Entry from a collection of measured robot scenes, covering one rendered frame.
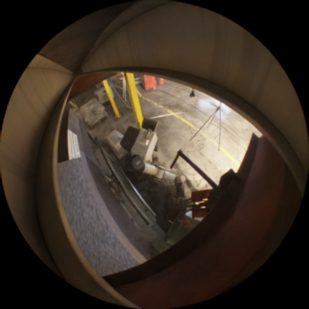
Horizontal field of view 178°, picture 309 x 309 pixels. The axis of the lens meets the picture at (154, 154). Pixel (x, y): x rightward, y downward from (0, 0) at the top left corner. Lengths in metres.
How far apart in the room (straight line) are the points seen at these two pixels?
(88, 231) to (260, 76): 0.65
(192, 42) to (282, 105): 0.17
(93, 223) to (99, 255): 0.15
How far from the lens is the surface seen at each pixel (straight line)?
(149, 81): 4.78
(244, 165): 0.40
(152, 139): 0.89
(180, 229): 1.10
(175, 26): 0.25
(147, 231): 1.36
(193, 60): 0.22
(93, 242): 0.51
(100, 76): 1.58
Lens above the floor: 1.90
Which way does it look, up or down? 59 degrees down
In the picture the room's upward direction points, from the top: 10 degrees counter-clockwise
